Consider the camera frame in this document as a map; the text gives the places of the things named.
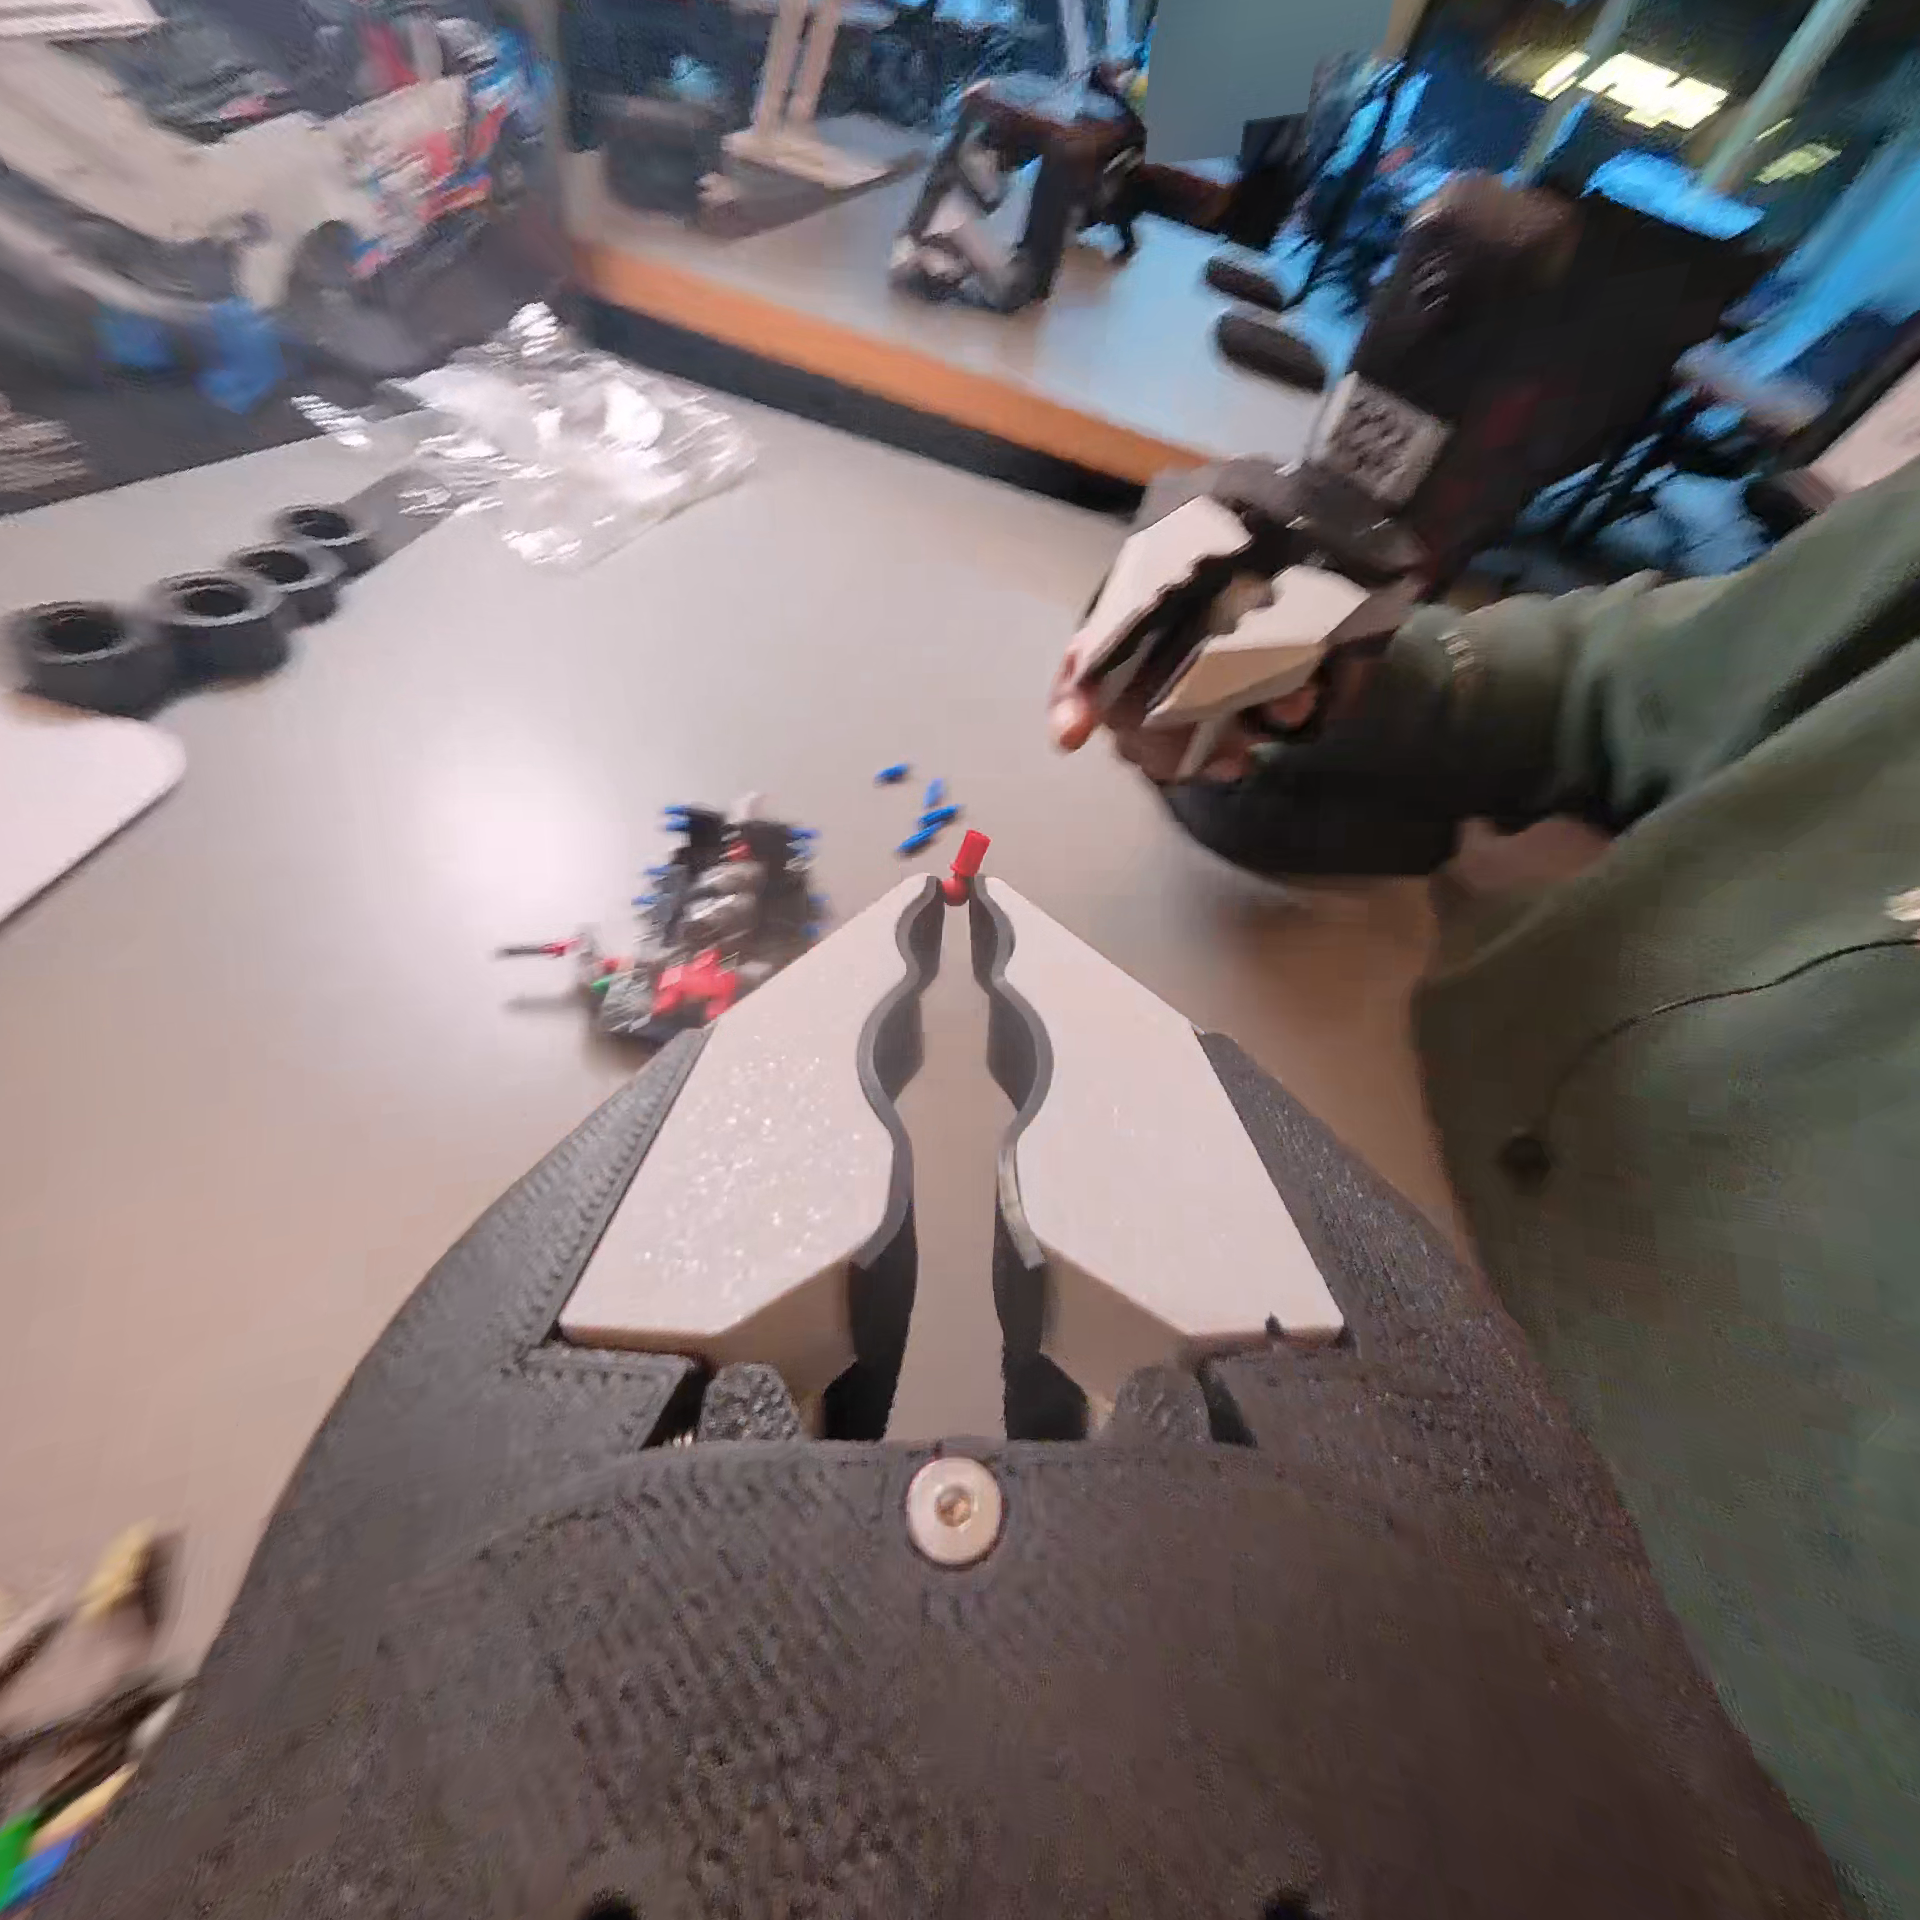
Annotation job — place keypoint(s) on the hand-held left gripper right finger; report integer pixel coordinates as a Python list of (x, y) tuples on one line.
[(1154, 1185)]

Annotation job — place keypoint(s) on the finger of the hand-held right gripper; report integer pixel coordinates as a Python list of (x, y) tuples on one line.
[(1261, 645), (1162, 579)]

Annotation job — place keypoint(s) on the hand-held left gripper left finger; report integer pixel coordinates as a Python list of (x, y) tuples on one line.
[(734, 1185)]

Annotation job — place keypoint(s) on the lego car chassis assembly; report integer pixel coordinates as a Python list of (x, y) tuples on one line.
[(704, 931)]

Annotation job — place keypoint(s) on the small red lego pin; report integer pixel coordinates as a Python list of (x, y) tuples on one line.
[(969, 854)]

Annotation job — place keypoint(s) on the person's right forearm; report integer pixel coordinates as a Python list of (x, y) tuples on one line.
[(1621, 675)]

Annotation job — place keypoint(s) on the black rubber lego tire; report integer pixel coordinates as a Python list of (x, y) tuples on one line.
[(339, 540), (218, 622), (83, 660), (292, 583)]

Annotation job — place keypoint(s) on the pile of small lego pieces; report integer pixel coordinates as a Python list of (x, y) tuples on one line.
[(75, 1680)]

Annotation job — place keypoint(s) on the black lego set box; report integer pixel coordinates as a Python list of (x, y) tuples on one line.
[(150, 224)]

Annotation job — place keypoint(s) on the person's right hand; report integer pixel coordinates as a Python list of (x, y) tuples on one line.
[(1185, 750)]

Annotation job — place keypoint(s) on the black oval pad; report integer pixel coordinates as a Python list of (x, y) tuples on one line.
[(1275, 352), (1248, 283)]

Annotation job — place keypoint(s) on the clear plastic bag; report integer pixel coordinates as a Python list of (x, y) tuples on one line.
[(571, 434)]

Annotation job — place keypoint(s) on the black device with green lights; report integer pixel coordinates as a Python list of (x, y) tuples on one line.
[(660, 158)]

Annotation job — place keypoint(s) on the white book stand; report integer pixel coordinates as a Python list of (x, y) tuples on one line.
[(75, 810)]

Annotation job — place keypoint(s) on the black frame device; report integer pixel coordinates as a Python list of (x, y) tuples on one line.
[(1004, 194)]

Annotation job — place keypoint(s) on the white stand frame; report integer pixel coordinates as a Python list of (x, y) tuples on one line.
[(810, 142)]

